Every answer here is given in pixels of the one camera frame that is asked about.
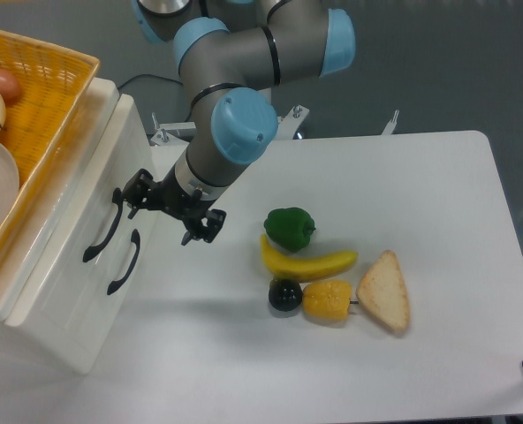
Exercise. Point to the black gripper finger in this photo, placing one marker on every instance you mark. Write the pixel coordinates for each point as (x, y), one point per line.
(138, 193)
(204, 228)

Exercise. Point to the triangular bread slice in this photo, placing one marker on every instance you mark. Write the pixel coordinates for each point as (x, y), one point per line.
(383, 295)

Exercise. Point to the yellow woven basket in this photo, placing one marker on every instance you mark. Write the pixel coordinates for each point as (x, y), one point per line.
(53, 80)

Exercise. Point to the yellow banana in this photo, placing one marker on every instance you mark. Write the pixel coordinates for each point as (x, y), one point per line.
(305, 270)

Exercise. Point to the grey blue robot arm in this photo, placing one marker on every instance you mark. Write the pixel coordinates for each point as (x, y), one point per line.
(227, 54)

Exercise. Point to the white drawer cabinet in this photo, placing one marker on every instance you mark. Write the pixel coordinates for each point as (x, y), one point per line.
(21, 255)

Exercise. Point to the yellow bell pepper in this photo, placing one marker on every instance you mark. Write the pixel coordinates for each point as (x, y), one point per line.
(328, 300)

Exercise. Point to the dark purple mangosteen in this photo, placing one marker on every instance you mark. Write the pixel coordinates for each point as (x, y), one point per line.
(285, 298)

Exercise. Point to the black top drawer handle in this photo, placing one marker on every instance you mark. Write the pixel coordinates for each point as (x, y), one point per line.
(94, 250)

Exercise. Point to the black bottom drawer handle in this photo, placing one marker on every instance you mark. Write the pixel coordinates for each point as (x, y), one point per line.
(128, 266)

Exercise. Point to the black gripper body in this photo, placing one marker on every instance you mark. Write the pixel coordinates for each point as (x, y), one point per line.
(174, 201)

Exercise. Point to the green bell pepper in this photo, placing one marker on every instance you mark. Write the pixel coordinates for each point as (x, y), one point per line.
(291, 228)

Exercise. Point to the black drawer handle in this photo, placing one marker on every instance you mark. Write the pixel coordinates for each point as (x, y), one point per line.
(128, 266)
(94, 250)

